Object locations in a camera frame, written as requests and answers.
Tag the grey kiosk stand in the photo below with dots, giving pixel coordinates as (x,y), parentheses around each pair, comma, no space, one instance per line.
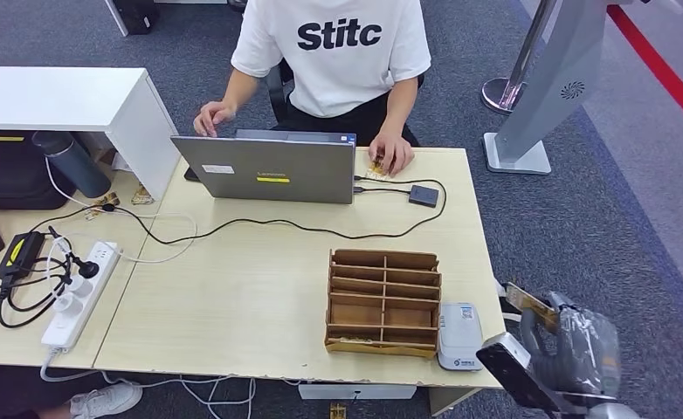
(555,81)

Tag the wooden compartment organizer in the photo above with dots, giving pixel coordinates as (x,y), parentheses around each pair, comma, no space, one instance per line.
(383,312)

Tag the black power adapter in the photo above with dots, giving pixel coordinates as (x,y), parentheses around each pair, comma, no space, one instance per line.
(20,255)

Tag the gold wrapper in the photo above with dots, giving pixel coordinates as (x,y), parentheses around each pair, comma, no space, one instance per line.
(142,196)
(103,202)

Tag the dark grey bottle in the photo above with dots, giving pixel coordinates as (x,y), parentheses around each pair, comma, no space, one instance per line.
(75,166)

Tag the person's left forearm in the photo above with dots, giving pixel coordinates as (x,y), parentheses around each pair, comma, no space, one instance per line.
(402,107)

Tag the chrome stanchion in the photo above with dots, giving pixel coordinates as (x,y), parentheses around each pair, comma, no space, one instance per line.
(506,92)

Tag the ID card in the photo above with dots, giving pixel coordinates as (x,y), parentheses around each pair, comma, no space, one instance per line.
(376,169)

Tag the white power strip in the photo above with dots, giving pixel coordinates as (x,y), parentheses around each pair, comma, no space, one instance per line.
(74,321)

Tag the person's right forearm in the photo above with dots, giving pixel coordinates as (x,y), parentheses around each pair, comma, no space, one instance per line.
(242,89)

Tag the person's left hand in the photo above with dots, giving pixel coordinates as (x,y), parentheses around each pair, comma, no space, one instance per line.
(392,150)

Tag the person's right hand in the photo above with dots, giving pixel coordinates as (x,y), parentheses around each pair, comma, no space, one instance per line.
(214,115)

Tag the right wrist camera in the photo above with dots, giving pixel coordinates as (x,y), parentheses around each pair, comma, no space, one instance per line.
(515,370)

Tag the white shelf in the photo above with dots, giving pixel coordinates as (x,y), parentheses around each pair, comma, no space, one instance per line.
(58,96)

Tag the person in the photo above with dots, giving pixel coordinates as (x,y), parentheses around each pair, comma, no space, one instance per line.
(335,63)

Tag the black cabinet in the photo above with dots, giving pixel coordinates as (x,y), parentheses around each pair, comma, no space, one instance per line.
(136,13)

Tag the small gold object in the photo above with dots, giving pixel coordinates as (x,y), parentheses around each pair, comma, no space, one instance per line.
(337,411)

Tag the black plug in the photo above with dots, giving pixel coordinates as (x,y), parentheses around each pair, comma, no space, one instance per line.
(88,269)

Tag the black phone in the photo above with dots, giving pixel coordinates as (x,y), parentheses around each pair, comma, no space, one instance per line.
(191,175)

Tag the black bag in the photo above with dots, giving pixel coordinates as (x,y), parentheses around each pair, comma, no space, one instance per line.
(11,172)

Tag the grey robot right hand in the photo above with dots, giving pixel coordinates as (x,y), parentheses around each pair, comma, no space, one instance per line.
(584,353)

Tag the white plug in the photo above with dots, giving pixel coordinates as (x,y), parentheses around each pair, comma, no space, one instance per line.
(79,286)
(67,305)

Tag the flat white box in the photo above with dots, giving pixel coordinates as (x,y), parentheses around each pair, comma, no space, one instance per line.
(356,392)

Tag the grey laptop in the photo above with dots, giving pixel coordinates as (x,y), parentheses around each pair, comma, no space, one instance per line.
(272,172)

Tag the white card reader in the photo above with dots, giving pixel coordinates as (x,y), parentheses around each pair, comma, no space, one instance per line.
(460,338)

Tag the small black box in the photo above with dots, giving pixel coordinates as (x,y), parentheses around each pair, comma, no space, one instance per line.
(423,196)

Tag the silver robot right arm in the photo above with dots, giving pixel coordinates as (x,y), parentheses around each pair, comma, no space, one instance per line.
(607,412)

